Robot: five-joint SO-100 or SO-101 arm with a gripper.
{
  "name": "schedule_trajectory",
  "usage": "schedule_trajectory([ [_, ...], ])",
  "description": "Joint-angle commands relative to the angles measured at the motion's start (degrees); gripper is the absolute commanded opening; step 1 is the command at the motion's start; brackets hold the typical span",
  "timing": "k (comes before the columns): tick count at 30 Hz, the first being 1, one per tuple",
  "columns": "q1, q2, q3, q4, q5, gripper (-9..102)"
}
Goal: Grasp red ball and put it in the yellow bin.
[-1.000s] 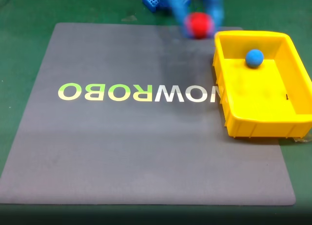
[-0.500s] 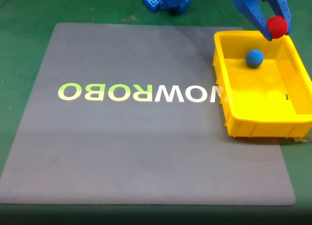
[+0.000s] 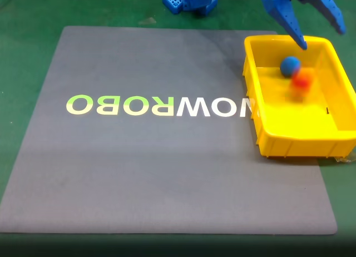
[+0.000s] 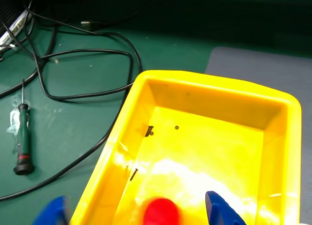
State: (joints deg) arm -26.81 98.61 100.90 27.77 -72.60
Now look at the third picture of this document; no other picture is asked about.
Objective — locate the red ball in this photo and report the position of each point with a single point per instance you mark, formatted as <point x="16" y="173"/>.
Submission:
<point x="301" y="81"/>

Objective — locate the blue ball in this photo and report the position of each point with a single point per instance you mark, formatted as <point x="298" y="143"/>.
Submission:
<point x="288" y="65"/>

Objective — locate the yellow plastic bin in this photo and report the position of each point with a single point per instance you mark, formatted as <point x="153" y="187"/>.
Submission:
<point x="294" y="129"/>

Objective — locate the clear plastic scrap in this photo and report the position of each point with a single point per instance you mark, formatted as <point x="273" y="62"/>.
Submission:
<point x="345" y="159"/>

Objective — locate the grey mat with NOWROBO print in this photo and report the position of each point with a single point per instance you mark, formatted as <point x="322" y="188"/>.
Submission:
<point x="167" y="170"/>

